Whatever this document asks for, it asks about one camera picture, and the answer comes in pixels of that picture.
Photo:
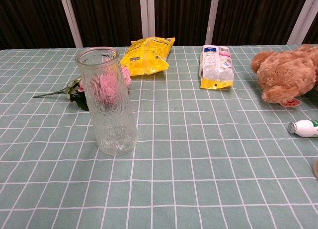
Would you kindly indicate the dark brown pleated curtain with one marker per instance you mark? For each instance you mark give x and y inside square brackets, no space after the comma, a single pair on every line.
[111,15]

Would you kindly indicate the pink artificial flower bouquet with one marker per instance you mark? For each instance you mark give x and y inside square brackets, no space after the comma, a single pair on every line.
[80,102]

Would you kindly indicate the white and yellow snack packet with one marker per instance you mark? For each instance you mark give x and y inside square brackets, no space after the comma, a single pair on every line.
[216,65]

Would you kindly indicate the white slanted frame post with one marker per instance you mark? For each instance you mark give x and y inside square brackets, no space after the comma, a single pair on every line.
[301,18]
[70,18]
[212,18]

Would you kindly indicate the yellow snack bag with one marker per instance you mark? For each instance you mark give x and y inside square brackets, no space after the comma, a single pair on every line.
[146,57]

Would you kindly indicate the white and green bottle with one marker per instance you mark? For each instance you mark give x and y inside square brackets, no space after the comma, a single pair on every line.
[304,128]

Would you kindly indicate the grey brown rounded object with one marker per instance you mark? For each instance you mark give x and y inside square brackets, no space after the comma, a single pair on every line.
[316,170]

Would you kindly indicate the green checked tablecloth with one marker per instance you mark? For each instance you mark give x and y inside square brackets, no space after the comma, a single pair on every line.
[188,164]

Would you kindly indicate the white upright frame post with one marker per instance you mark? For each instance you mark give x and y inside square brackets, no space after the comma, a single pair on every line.
[151,13]
[143,13]

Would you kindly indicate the brown plush teddy bear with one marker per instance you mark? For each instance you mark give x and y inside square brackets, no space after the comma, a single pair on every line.
[285,70]

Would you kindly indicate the textured clear glass vase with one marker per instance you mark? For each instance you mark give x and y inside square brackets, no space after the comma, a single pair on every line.
[111,119]

